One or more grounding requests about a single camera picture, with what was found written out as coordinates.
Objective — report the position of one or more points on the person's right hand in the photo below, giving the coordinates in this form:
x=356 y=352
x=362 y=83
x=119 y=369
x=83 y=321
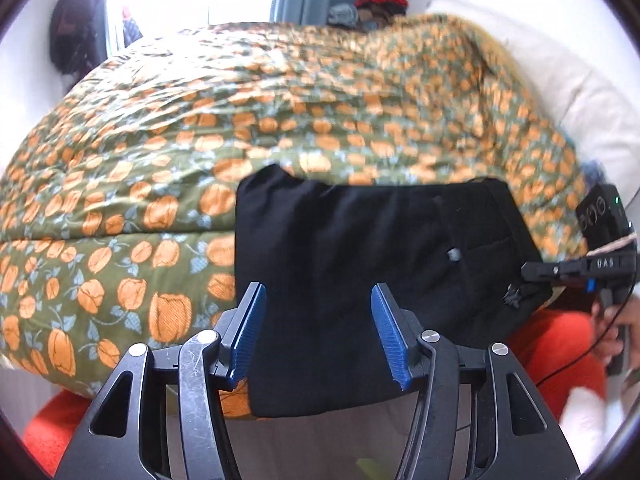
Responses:
x=632 y=322

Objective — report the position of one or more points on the white sock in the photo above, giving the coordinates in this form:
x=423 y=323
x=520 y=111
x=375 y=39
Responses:
x=585 y=420

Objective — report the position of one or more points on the white pillow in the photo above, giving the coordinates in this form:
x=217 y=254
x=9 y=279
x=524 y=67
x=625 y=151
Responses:
x=575 y=85

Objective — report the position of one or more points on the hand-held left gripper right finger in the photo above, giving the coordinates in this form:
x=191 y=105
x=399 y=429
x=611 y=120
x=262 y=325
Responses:
x=390 y=340

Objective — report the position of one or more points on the green orange floral blanket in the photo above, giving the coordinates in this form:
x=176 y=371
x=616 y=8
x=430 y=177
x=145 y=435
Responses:
x=250 y=110

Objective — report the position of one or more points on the black pants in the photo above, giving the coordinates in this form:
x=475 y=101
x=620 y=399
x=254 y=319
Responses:
x=350 y=240

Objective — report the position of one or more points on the colourful cloth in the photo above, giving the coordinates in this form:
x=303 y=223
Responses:
x=131 y=27

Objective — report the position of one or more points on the red black cloth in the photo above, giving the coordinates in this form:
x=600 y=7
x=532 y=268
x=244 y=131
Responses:
x=380 y=4

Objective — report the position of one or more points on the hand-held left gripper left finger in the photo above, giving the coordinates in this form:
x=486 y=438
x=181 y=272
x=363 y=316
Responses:
x=247 y=335

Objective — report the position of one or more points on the grey cloth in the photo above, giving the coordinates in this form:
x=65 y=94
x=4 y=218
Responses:
x=344 y=16

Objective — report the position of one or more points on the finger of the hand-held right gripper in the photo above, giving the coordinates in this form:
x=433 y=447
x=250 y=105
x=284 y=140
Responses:
x=550 y=270

